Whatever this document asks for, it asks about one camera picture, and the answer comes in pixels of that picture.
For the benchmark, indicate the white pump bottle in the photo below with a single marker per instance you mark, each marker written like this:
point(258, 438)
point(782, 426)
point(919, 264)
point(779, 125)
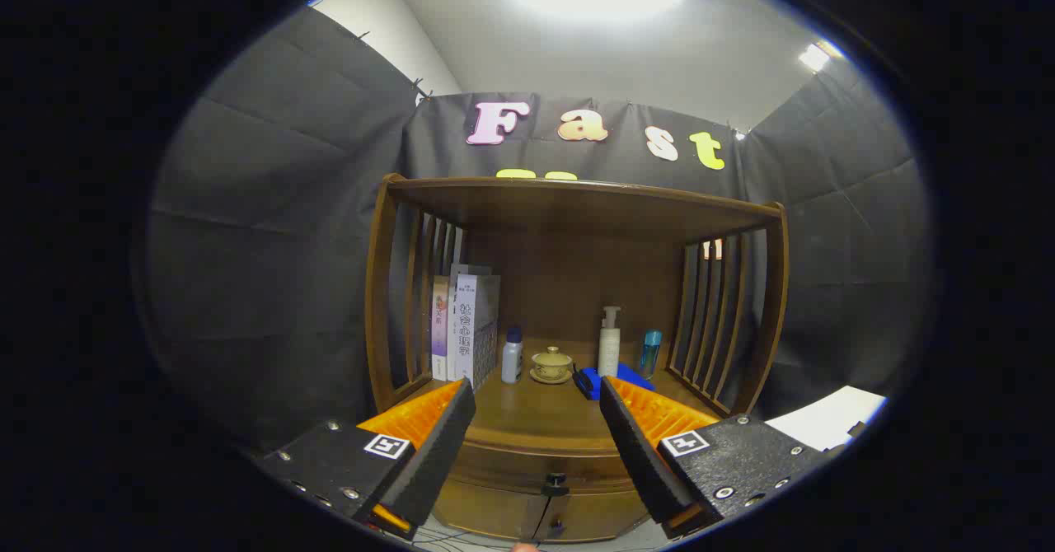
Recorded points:
point(609, 350)

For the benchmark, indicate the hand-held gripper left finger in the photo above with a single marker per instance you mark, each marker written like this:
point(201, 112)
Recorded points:
point(437, 445)

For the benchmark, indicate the thin pink purple book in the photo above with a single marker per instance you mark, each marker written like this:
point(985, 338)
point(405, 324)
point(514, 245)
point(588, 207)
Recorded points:
point(441, 321)

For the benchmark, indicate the clear blue bottle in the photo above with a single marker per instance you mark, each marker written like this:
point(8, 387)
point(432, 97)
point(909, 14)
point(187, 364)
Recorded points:
point(650, 353)

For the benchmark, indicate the wooden countertop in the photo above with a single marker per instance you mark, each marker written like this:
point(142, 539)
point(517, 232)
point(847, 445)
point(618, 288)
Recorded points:
point(536, 412)

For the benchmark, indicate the white bottle blue cap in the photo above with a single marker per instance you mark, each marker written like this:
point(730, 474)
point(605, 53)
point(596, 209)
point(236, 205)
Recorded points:
point(512, 358)

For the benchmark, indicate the small ceiling light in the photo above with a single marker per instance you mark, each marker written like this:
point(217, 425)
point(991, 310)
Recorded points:
point(813, 58)

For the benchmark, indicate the thick white patterned book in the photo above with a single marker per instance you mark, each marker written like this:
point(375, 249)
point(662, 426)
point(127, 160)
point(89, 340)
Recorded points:
point(474, 321)

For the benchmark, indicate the yellow lidded ceramic teacup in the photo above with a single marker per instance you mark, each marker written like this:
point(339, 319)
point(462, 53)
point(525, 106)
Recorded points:
point(551, 364)

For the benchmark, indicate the blue folded cloth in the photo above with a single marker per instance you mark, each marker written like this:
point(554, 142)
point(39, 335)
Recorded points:
point(589, 383)

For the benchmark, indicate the black drawer knob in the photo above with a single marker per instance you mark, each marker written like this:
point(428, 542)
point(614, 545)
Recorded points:
point(555, 479)

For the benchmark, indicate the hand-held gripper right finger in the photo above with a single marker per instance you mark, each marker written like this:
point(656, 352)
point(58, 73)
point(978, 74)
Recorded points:
point(639, 445)

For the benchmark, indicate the brown wooden cabinet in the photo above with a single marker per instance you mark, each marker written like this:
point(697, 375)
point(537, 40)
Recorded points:
point(577, 206)

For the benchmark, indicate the white grey appliance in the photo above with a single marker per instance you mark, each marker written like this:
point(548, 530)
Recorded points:
point(824, 416)

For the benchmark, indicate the brown wooden drawer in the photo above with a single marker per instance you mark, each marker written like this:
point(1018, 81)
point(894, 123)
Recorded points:
point(511, 465)

